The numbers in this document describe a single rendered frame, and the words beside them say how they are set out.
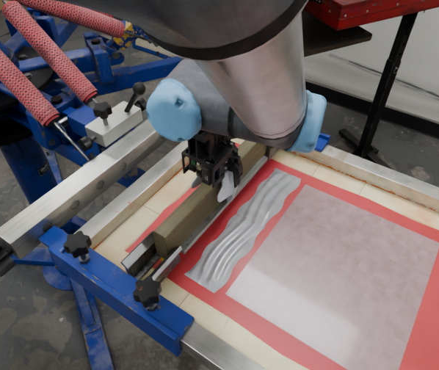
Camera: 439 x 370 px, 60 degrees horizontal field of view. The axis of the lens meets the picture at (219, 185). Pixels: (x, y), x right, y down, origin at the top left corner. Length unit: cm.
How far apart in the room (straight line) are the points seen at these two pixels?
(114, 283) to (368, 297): 46
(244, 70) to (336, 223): 65
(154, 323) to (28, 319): 133
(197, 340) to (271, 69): 49
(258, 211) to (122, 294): 33
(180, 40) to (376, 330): 64
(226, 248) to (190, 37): 63
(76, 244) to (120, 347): 110
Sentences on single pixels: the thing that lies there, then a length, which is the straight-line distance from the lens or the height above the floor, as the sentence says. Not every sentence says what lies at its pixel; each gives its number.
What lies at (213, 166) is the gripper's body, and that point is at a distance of 66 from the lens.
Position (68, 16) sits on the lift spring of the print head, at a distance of 123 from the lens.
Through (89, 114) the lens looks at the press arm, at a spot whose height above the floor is 104.
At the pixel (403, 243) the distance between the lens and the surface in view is 87.
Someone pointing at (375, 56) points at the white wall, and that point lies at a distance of 277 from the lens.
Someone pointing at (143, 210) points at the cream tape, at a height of 96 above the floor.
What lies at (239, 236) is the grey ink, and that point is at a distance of 79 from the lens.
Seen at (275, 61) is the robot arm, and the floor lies 148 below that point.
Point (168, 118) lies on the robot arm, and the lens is 49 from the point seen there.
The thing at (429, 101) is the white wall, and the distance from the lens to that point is 281.
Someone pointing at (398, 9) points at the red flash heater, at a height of 104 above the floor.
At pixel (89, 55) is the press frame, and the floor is 102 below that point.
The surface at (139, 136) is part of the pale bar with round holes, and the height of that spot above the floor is 104.
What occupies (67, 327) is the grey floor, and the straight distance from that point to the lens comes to 186.
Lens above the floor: 159
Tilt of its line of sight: 46 degrees down
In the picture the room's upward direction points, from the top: straight up
